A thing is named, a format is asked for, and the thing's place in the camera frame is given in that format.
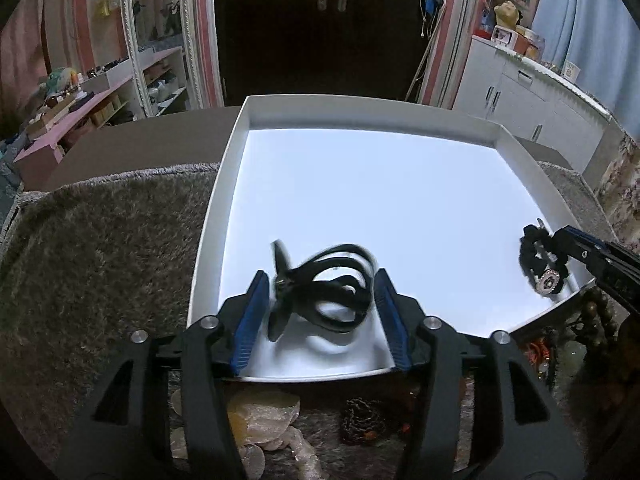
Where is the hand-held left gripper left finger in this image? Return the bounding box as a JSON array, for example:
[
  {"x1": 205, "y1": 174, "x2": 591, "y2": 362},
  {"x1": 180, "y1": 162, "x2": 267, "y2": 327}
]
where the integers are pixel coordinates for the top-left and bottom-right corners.
[{"x1": 52, "y1": 270, "x2": 271, "y2": 480}]

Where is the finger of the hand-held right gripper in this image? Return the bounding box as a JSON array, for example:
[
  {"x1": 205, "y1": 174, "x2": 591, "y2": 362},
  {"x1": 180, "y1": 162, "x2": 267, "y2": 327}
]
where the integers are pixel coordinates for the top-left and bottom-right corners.
[
  {"x1": 585, "y1": 260, "x2": 640, "y2": 313},
  {"x1": 552, "y1": 226, "x2": 640, "y2": 281}
]

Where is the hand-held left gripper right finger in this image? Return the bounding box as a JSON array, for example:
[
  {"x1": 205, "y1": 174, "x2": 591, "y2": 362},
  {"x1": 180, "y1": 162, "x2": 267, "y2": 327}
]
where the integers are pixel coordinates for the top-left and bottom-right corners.
[{"x1": 374, "y1": 268, "x2": 586, "y2": 480}]

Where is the brown wooden bead bracelet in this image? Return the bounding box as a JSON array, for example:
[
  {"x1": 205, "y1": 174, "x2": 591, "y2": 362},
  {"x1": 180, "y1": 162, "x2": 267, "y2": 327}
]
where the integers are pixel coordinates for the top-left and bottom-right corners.
[{"x1": 575, "y1": 287, "x2": 618, "y2": 361}]

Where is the black bead bracelet silver charm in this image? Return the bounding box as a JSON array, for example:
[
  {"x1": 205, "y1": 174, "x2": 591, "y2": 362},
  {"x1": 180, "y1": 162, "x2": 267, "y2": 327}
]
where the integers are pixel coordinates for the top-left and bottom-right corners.
[{"x1": 519, "y1": 219, "x2": 570, "y2": 297}]

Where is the white tray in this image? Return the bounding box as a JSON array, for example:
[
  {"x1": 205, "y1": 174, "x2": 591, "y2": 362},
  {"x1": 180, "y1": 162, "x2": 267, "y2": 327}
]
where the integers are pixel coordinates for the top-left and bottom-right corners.
[{"x1": 187, "y1": 94, "x2": 583, "y2": 383}]

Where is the floral cloth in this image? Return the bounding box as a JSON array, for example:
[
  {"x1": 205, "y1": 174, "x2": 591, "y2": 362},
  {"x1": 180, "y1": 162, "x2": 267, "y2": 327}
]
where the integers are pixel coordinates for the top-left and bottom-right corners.
[{"x1": 595, "y1": 130, "x2": 640, "y2": 241}]

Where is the red bead trinket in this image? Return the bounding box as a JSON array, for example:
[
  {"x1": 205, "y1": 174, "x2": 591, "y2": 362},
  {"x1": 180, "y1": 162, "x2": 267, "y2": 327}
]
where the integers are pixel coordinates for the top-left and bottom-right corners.
[{"x1": 527, "y1": 337, "x2": 553, "y2": 366}]

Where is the grey shaggy mat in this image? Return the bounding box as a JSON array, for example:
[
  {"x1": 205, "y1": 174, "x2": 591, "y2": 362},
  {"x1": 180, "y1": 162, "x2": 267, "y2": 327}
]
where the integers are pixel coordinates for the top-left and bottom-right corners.
[{"x1": 0, "y1": 160, "x2": 626, "y2": 480}]

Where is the white cabinet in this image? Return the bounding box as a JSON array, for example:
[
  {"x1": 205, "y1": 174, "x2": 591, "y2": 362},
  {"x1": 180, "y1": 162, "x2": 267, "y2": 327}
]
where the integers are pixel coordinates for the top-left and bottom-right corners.
[{"x1": 452, "y1": 35, "x2": 626, "y2": 176}]

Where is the blue curtain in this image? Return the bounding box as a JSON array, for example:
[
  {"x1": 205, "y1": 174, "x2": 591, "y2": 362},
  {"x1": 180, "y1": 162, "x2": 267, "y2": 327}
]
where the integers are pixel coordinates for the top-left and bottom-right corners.
[{"x1": 530, "y1": 0, "x2": 640, "y2": 136}]

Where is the leaning pole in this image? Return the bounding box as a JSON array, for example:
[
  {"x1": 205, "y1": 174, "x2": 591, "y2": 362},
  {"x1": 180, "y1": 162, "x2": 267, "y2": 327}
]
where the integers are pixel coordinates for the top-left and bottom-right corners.
[{"x1": 404, "y1": 35, "x2": 437, "y2": 102}]

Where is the yellow plush toy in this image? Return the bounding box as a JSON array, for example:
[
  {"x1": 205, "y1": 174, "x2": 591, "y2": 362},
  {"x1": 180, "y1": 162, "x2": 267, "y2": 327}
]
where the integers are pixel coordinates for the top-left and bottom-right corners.
[{"x1": 492, "y1": 0, "x2": 521, "y2": 28}]

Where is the pink shelf unit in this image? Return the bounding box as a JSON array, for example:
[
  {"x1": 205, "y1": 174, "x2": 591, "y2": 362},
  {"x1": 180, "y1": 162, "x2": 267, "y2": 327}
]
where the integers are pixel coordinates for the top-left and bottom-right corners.
[{"x1": 12, "y1": 45, "x2": 191, "y2": 191}]

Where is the dark double door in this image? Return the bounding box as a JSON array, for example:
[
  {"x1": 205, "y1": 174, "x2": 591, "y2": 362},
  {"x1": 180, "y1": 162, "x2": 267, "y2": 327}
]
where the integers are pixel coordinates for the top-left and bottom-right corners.
[{"x1": 212, "y1": 0, "x2": 433, "y2": 108}]

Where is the green white plush toy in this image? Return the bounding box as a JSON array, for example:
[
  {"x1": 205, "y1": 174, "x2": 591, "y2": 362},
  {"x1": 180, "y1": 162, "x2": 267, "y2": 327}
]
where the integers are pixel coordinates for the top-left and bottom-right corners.
[{"x1": 47, "y1": 67, "x2": 81, "y2": 93}]

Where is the white ornate framed mirror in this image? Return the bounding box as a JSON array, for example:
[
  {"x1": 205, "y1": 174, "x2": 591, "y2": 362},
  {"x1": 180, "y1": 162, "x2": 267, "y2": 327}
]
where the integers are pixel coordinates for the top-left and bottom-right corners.
[{"x1": 120, "y1": 0, "x2": 221, "y2": 117}]

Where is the pink curtain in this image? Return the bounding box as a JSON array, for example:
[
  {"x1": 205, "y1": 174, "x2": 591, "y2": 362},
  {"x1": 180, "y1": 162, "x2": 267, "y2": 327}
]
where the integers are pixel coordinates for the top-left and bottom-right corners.
[{"x1": 0, "y1": 0, "x2": 51, "y2": 126}]

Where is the dark small-bead bracelet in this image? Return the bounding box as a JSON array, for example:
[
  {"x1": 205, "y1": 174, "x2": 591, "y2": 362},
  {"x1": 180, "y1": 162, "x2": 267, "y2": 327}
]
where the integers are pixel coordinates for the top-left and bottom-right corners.
[{"x1": 340, "y1": 396, "x2": 387, "y2": 445}]

